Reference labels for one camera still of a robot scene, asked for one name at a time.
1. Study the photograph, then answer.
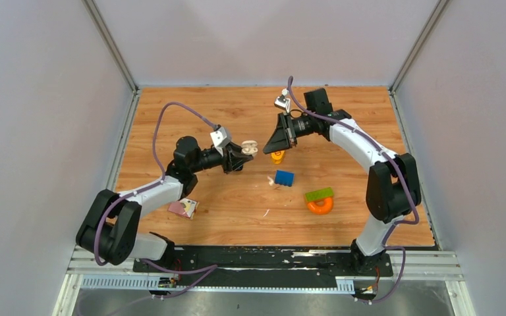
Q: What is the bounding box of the white slotted cable duct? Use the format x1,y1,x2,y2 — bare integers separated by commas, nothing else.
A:
80,275,356,295

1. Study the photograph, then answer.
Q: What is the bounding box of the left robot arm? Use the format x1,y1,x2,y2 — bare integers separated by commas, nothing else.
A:
75,133,258,272

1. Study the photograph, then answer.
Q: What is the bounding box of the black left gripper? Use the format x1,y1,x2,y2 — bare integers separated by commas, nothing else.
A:
191,142,254,174

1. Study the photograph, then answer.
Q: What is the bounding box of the yellow toy sign block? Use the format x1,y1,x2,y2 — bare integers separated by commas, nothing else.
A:
270,151,285,165

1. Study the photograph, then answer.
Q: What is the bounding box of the aluminium frame rail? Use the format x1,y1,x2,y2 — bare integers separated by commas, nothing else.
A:
66,245,464,282

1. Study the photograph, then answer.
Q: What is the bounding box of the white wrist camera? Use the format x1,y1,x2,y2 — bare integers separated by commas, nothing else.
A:
274,88,291,113
210,125,232,157

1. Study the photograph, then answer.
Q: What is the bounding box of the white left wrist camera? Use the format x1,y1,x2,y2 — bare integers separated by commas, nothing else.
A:
210,125,232,157

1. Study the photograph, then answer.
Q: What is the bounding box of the orange toy ring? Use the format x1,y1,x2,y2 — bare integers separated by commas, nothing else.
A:
306,197,335,216

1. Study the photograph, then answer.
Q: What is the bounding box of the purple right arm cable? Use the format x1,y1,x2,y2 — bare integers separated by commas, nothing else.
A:
286,76,420,305

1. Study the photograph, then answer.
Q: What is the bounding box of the blue toy building block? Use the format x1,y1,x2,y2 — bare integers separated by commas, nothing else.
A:
274,170,295,187

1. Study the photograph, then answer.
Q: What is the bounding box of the green toy building plate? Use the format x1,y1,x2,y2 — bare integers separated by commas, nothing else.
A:
304,187,334,203

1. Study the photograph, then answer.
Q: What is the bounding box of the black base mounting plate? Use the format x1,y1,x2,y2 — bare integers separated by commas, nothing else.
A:
132,245,395,290

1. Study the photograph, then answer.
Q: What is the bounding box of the white earbud charging case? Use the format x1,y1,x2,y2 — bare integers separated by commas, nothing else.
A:
241,140,258,157

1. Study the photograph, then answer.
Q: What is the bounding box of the pink patterned card box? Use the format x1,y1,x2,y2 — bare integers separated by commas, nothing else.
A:
167,198,199,219

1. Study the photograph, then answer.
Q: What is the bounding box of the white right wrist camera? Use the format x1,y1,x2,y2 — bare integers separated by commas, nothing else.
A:
274,88,291,113

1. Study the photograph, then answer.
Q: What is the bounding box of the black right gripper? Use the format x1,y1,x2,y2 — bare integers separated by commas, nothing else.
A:
263,112,316,154

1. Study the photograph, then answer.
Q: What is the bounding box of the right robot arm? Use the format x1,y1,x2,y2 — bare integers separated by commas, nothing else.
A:
263,88,422,275

